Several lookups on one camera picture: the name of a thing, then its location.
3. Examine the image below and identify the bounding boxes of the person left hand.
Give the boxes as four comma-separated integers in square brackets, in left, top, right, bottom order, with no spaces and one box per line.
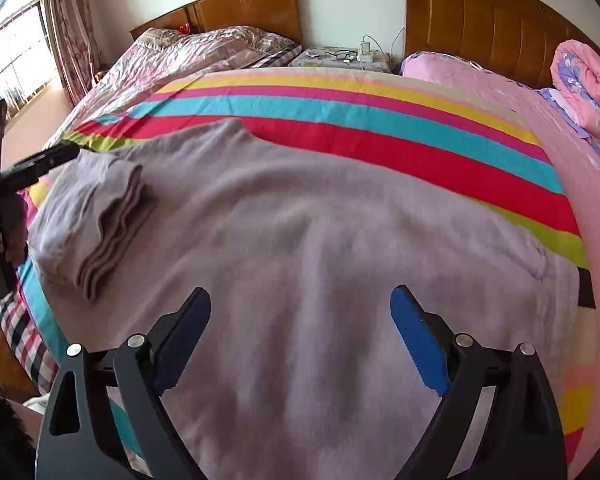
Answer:
[0,194,28,268]

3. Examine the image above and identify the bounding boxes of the window with grille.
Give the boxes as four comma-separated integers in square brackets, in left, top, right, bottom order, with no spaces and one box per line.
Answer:
[0,0,57,119]

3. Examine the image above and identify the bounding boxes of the floral pink curtain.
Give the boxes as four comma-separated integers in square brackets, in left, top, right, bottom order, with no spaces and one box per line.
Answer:
[42,0,102,106]

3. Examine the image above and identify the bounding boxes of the plaid bed sheet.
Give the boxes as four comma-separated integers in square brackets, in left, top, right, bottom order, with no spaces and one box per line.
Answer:
[0,292,58,401]

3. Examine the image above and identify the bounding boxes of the pink floral quilt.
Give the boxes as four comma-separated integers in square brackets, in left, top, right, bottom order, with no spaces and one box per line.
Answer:
[45,25,302,148]

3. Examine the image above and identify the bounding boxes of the pink bed sheet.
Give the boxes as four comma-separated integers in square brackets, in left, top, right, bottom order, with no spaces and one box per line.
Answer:
[400,51,600,479]

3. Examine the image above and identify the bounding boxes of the left wooden headboard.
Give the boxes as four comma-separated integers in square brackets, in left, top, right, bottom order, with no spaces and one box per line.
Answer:
[130,0,302,44]

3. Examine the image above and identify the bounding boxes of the wooden headboard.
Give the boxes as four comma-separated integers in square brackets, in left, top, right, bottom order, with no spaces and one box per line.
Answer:
[130,0,302,44]
[405,0,600,89]

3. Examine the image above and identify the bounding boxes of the rainbow striped blanket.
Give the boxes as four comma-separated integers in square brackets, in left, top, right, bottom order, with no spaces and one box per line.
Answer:
[17,65,598,466]

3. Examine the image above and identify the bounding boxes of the nightstand with floral cloth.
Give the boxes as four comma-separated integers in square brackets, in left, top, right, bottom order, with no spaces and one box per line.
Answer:
[289,47,391,74]

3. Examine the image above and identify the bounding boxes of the white power strip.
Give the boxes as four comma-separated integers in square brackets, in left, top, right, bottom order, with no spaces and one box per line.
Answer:
[358,41,374,64]

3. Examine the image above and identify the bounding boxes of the rolled pink floral comforter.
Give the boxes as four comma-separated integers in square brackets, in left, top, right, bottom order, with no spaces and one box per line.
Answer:
[550,39,600,139]

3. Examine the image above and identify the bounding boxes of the right wooden headboard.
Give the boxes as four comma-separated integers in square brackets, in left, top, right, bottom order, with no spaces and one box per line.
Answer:
[405,0,600,89]

